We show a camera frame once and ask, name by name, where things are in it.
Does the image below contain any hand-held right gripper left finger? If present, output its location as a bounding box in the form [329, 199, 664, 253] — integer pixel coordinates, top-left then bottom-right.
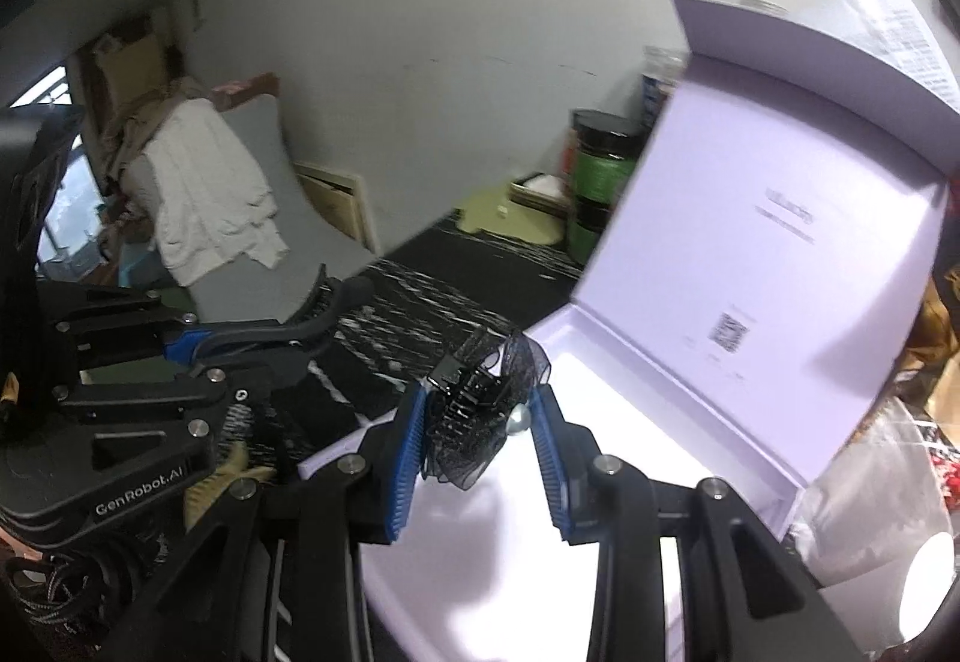
[90, 383, 432, 662]

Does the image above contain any grey chair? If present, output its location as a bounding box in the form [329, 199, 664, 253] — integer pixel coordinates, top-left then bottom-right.
[124, 96, 376, 326]

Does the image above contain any white clothing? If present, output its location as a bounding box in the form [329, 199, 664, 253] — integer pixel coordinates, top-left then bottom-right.
[142, 100, 290, 273]

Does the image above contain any printed paper sheet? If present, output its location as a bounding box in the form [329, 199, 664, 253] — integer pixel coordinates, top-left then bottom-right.
[795, 0, 953, 109]

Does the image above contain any white cylinder container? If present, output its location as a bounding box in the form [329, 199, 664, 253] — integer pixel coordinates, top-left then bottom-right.
[900, 533, 960, 642]

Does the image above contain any lavender gift box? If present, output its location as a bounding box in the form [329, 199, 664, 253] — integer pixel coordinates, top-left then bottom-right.
[300, 0, 960, 662]

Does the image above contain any window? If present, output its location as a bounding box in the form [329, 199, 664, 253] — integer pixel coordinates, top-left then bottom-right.
[37, 148, 102, 269]

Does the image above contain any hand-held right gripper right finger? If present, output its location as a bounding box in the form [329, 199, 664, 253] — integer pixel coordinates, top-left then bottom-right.
[529, 383, 871, 662]

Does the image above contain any light green mat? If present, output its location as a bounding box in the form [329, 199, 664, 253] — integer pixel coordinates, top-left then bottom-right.
[457, 186, 563, 247]

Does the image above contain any dark gold-print bag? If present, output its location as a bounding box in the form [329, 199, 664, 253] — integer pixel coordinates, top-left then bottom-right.
[900, 167, 960, 408]

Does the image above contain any black braided cable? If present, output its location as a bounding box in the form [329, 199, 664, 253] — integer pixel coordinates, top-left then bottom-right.
[0, 542, 151, 637]

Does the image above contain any dark translucent hair claw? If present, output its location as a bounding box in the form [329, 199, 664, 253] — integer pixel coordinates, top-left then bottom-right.
[420, 324, 552, 491]

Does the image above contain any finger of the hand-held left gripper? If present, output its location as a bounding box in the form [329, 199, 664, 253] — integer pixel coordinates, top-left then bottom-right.
[52, 332, 338, 477]
[37, 283, 218, 367]

